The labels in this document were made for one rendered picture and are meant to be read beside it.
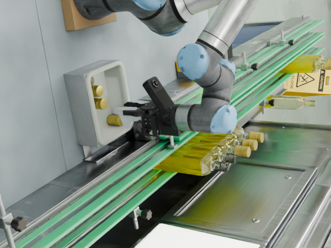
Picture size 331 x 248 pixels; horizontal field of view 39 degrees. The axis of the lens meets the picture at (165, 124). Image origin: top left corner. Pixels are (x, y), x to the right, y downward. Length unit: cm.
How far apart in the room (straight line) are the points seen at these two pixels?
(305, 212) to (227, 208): 23
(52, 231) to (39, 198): 15
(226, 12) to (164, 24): 31
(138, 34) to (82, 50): 30
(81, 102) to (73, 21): 23
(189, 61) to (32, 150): 51
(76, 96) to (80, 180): 24
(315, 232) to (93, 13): 87
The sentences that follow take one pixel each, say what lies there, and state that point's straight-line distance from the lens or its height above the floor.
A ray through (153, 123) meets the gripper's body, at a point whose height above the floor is 101.
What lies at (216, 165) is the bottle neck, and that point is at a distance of 142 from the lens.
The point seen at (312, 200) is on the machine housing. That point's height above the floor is 136.
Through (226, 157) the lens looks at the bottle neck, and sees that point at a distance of 147.
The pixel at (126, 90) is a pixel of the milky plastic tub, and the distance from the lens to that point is 147.
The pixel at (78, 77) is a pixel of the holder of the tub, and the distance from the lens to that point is 135.
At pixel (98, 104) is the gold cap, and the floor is 80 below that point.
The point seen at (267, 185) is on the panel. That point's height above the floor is 120.
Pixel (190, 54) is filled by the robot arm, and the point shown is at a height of 119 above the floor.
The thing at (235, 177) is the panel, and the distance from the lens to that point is 164.
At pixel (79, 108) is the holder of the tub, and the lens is 139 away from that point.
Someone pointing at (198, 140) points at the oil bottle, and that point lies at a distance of 156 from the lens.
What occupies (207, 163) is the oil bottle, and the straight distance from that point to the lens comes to 143.
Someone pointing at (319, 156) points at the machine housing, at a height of 128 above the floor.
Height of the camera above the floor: 174
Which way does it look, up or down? 33 degrees down
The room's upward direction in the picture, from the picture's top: 95 degrees clockwise
